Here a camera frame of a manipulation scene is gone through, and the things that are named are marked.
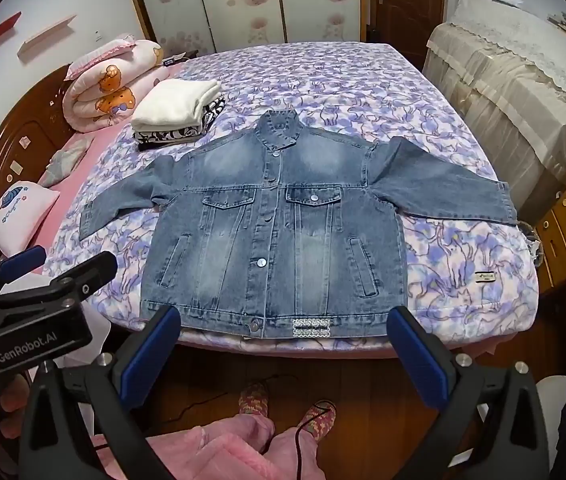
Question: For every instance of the wooden headboard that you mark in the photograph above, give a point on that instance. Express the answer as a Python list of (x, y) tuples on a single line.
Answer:
[(18, 140)]

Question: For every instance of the pink fleece robe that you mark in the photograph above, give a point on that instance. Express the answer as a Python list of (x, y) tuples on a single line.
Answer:
[(223, 450)]

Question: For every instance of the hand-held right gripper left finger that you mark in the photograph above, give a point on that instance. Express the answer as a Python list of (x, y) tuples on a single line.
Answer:
[(148, 355)]

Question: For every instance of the bear print quilt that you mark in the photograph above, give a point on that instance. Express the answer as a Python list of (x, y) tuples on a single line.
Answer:
[(108, 90)]

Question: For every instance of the white embroidered pillow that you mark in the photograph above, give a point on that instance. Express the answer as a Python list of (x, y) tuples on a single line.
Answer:
[(18, 210)]

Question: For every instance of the pink wall shelf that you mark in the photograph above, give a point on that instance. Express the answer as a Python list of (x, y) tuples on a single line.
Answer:
[(48, 32)]

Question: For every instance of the grey cloth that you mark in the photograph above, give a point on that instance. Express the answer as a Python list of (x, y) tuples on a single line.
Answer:
[(65, 160)]

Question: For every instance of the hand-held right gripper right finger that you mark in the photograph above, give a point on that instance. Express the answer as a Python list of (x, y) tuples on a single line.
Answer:
[(418, 360)]

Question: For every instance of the white folded sweater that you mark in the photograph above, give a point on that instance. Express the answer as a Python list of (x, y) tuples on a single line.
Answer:
[(173, 102)]

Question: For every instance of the purple floral blanket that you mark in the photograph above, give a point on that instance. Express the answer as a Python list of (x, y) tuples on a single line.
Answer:
[(363, 90)]

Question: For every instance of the lace covered furniture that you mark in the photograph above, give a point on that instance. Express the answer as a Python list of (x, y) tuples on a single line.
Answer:
[(503, 85)]

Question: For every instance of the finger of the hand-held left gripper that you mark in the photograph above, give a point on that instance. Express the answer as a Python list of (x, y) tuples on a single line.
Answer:
[(23, 262), (83, 272)]

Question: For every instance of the floral door wardrobe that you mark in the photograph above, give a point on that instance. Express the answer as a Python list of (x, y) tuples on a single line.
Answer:
[(243, 5)]

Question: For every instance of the blue denim jacket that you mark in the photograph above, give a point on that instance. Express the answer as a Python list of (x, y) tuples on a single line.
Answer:
[(273, 240)]

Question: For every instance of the black and white patterned garment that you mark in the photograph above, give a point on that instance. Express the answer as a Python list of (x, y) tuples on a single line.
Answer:
[(173, 138)]

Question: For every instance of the brown wooden door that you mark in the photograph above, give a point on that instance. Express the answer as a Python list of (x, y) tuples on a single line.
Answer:
[(403, 10)]

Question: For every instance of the pink knitted slipper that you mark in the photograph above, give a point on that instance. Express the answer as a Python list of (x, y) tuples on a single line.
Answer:
[(319, 420), (254, 400)]

